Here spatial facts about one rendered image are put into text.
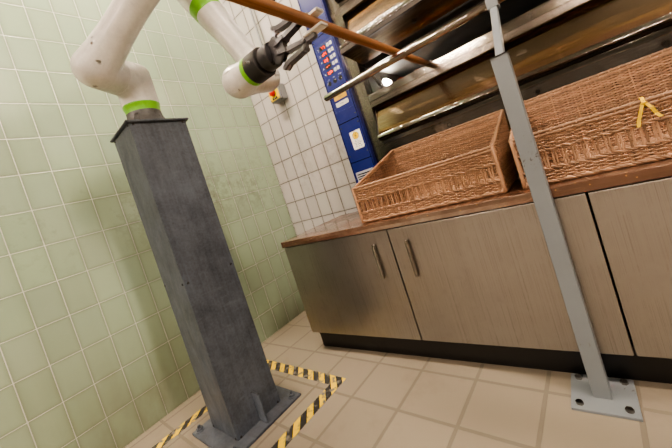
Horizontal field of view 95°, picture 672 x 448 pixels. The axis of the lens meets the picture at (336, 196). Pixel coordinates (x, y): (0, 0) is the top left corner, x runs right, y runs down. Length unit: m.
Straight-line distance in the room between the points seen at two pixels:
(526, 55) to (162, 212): 1.52
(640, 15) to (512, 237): 0.88
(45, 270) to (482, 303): 1.65
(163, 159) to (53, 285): 0.72
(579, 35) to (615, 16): 0.10
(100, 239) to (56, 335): 0.40
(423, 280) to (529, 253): 0.36
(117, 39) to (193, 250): 0.73
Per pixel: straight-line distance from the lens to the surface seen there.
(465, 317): 1.22
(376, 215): 1.24
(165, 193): 1.25
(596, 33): 1.55
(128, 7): 1.30
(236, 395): 1.39
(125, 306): 1.77
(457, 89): 1.59
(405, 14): 1.60
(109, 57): 1.31
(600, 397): 1.20
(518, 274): 1.10
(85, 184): 1.79
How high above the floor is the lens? 0.76
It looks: 2 degrees down
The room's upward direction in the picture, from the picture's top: 18 degrees counter-clockwise
